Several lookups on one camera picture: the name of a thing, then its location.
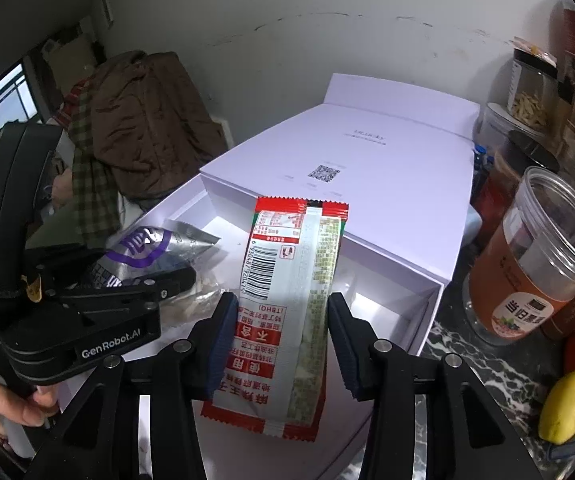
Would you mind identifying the purple silver snack packet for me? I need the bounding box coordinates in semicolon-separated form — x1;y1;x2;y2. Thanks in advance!
85;220;221;293

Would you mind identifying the seed jar with black lid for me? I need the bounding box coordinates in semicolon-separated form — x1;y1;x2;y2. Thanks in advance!
507;37;561;133

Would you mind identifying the clear bag of white item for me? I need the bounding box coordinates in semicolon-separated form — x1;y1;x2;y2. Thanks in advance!
160;280;228;331

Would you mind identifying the beige cardboard sheet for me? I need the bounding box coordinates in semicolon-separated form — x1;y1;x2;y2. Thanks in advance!
42;35;98;86

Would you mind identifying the brown quilted jacket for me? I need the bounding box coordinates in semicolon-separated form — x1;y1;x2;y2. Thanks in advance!
88;51;228;201

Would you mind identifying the white lidded jar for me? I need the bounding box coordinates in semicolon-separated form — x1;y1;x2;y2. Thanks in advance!
475;102;518;153

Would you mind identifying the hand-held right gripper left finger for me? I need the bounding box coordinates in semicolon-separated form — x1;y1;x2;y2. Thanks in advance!
28;291;241;480

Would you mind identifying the person's left hand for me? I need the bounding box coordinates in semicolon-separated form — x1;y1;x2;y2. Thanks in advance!
0;377;61;428

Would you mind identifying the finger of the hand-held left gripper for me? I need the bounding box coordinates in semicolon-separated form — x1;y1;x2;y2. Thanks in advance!
25;240;93;281
60;266;197;328

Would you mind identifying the red white snack packet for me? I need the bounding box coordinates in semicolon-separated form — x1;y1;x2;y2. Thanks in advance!
202;196;351;443

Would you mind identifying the spice bottle with black lid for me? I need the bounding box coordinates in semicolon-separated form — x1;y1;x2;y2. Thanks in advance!
477;130;561;221

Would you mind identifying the yellow lemon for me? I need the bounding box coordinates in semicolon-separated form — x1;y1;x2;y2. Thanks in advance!
537;369;575;445

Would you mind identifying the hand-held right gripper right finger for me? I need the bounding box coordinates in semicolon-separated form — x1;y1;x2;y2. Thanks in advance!
326;291;538;480

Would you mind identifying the white gift box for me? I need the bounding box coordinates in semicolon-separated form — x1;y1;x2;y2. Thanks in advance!
60;73;481;480

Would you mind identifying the open clear jar orange label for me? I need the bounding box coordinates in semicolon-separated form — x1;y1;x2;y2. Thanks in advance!
465;166;575;346

